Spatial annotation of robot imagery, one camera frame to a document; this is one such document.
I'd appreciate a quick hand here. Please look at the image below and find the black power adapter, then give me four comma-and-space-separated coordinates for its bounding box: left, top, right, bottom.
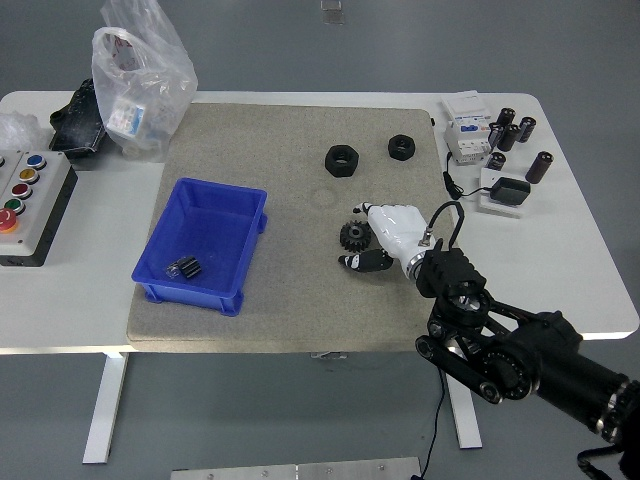
489, 177, 532, 206

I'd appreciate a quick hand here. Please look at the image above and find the metal floor socket cover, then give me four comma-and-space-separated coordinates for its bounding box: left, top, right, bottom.
319, 0, 347, 26

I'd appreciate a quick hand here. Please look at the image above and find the white circuit breaker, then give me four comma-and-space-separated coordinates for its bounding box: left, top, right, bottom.
440, 90, 494, 165

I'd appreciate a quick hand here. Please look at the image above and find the black hanging power cable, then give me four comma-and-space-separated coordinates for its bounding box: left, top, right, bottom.
409, 368, 447, 479

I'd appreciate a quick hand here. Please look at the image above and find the white table leg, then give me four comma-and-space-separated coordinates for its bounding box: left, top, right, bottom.
442, 369, 484, 450
82, 352, 130, 465

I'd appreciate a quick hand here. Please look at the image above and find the black adapter cord with plug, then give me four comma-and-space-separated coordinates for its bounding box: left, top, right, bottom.
442, 152, 496, 201

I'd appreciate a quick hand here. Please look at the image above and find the grey button control box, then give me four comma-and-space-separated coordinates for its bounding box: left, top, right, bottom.
0, 149, 80, 268

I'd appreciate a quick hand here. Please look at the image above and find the grey-brown felt mat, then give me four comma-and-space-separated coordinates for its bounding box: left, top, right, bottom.
124, 103, 477, 354

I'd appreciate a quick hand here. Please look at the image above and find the white blue packet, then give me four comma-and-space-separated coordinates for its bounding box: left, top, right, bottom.
106, 97, 146, 139

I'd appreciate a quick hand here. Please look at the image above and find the white square plate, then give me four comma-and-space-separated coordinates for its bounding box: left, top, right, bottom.
475, 167, 527, 220

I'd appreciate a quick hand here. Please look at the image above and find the large black hex nut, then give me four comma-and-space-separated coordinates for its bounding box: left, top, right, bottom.
324, 143, 359, 177

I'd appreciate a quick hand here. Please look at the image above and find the crumpled clear plastic wrap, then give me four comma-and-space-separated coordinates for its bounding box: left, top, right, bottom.
0, 111, 51, 153

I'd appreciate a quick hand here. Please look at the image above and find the small black hex nut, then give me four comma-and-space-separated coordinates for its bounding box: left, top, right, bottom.
387, 133, 416, 161

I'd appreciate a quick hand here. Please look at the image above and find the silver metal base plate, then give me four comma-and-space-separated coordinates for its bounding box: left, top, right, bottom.
170, 456, 422, 480

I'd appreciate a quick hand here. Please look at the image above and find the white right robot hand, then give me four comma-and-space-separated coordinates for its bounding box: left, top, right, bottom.
338, 201, 432, 275

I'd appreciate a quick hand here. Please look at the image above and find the large black gear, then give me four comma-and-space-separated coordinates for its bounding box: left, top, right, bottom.
339, 220, 375, 253

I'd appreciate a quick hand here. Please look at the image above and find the blue plastic box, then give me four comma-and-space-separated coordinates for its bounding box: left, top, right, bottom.
130, 177, 270, 319

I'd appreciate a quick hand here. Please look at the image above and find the small black gear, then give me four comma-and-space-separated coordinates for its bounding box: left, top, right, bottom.
178, 255, 203, 280

